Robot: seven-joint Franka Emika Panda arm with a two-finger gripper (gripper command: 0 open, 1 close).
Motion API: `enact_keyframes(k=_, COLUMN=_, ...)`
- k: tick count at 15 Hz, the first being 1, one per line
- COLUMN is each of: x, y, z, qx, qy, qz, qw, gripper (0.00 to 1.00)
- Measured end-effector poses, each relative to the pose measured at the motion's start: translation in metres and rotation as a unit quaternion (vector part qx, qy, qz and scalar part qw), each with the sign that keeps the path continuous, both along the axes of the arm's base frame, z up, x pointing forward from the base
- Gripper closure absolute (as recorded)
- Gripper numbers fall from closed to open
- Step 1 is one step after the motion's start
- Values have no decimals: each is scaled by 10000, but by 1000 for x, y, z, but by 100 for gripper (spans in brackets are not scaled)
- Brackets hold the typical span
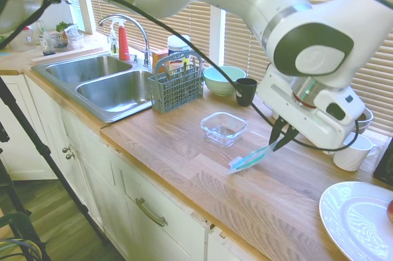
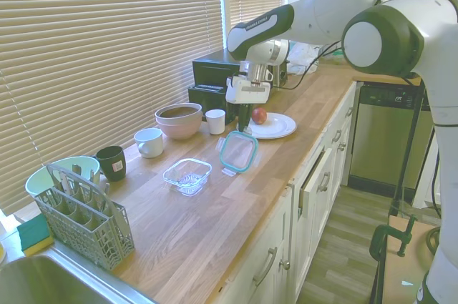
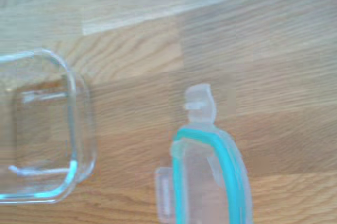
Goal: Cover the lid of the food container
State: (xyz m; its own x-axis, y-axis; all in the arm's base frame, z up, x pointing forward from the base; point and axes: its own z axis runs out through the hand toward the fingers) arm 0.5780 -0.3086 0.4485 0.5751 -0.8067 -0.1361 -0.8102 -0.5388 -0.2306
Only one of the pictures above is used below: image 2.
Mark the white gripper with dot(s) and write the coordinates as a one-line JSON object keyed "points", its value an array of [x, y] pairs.
{"points": [[248, 93]]}

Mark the clear container with blue lid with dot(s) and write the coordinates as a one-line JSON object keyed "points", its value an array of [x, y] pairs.
{"points": [[239, 152]]}

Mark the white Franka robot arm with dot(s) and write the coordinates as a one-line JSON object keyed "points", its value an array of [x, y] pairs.
{"points": [[322, 14]]}

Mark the clear glass food container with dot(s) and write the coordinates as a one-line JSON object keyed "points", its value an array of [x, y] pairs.
{"points": [[186, 179]]}

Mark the red apple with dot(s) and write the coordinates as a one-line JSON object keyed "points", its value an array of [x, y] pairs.
{"points": [[259, 115]]}

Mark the white cup with swirl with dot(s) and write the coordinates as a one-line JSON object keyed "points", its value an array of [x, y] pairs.
{"points": [[215, 123]]}

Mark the white plate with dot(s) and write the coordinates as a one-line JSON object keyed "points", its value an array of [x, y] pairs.
{"points": [[277, 127]]}

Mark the small steel appliance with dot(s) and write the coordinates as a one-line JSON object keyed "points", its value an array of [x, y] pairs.
{"points": [[282, 75]]}

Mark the black countertop appliance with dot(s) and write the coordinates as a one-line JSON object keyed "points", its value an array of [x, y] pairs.
{"points": [[211, 68]]}

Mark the grey bowl with brown inside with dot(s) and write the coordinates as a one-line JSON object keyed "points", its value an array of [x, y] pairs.
{"points": [[179, 112]]}

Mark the pink bowl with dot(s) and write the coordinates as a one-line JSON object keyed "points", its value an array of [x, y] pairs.
{"points": [[179, 130]]}

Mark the white plastic bag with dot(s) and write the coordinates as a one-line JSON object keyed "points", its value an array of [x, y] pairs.
{"points": [[298, 57]]}

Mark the wide white mug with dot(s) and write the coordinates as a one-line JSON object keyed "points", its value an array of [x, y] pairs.
{"points": [[152, 143]]}

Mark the round steel cabinet knob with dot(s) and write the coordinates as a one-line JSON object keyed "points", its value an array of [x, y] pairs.
{"points": [[285, 264], [342, 146]]}

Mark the white kitchen base cabinet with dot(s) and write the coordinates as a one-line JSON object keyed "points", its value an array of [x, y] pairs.
{"points": [[307, 232]]}

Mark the black mug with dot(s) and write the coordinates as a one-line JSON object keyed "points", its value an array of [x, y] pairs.
{"points": [[112, 164]]}

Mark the stainless steel dishwasher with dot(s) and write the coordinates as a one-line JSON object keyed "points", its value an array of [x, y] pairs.
{"points": [[386, 139]]}

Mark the wide beige window blind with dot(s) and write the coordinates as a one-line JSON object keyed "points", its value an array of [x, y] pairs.
{"points": [[107, 50]]}

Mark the green metal clamp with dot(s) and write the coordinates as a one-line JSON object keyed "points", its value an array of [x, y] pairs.
{"points": [[375, 243]]}

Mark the white cabinet with knob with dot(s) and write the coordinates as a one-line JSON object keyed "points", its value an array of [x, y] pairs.
{"points": [[427, 175]]}

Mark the grey plastic cutlery basket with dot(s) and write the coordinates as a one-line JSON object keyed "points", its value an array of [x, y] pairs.
{"points": [[89, 236]]}

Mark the mint green bowl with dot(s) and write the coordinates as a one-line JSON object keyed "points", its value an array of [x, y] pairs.
{"points": [[35, 182]]}

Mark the wooden base board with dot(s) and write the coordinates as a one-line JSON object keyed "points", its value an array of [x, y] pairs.
{"points": [[404, 282]]}

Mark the green and yellow sponge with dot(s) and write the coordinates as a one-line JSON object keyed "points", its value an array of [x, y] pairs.
{"points": [[34, 234]]}

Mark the stainless steel sink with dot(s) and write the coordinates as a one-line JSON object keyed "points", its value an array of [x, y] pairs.
{"points": [[53, 282]]}

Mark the yellow dish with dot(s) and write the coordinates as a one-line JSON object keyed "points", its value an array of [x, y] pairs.
{"points": [[2, 254]]}

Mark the black camera stand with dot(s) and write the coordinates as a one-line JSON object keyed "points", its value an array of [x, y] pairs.
{"points": [[409, 146]]}

